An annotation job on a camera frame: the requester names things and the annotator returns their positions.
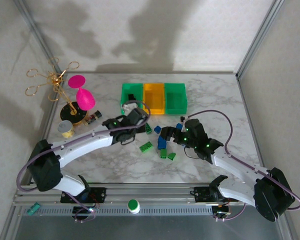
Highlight light green long lego brick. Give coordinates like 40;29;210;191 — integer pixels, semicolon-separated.
139;141;155;154

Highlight yellow plastic bin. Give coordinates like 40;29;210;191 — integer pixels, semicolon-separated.
142;82;165;116

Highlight green plastic bin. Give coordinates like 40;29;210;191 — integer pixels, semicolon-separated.
164;82;188;115
120;82;144;116

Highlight small dark bottle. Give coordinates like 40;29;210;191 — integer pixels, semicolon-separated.
84;110;103;126

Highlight pink plastic wine glass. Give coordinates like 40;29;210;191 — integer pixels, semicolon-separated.
67;74;96;111

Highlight gold jar with grey lid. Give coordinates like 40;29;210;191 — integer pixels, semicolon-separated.
56;120;75;139

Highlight green push button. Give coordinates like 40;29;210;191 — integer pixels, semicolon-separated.
127;198;141;215

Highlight small controller board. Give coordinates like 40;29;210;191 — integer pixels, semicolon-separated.
212;206;232;218
73;206;98;216

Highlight teal connector block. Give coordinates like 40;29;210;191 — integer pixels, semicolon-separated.
26;202;42;216

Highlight thin black wire loop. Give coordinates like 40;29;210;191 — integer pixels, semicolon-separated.
183;146;201;161

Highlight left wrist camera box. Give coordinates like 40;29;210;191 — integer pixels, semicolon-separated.
121;102;137;116

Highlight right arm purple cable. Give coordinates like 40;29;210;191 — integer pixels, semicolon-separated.
186;109;300;223

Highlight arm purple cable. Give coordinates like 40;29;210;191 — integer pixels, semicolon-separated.
16;100;151;224
186;109;300;223

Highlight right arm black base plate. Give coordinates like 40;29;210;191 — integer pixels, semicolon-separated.
190;186;240;203

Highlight aluminium mounting rail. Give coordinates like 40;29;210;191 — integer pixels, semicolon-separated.
12;183;286;207

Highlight gold wire glass rack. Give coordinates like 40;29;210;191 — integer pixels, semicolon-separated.
24;57;91;127

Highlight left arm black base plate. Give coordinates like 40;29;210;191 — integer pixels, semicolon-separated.
60;186;108;204

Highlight grey slotted cable duct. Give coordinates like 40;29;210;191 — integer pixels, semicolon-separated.
21;206;213;216

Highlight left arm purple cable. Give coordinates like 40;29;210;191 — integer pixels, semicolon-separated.
16;100;151;224

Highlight aluminium frame post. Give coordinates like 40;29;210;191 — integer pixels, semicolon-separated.
13;0;67;76
235;0;284;80

